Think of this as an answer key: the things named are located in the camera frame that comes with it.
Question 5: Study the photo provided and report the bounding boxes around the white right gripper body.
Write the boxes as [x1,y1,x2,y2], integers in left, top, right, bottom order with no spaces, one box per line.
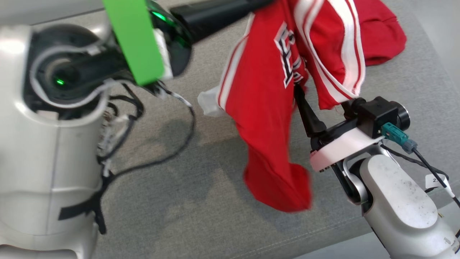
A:
[310,121,387,172]

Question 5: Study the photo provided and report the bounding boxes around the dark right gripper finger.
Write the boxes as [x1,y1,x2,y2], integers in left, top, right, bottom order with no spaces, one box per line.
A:
[294,86,327,138]

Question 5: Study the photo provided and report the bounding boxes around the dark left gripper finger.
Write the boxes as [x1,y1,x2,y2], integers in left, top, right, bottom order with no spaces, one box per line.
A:
[171,0,275,41]

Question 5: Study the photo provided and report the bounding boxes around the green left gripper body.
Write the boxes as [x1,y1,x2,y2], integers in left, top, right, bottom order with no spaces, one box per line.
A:
[102,0,193,86]

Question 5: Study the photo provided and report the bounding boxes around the red jersey with black lettering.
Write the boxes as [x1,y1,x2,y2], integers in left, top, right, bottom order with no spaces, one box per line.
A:
[198,0,367,213]

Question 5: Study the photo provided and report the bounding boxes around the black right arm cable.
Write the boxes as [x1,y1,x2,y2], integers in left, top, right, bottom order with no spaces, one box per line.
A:
[381,122,460,209]

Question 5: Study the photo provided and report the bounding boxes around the small white cable label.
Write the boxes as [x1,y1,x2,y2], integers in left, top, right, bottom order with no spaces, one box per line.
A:
[425,174,455,197]

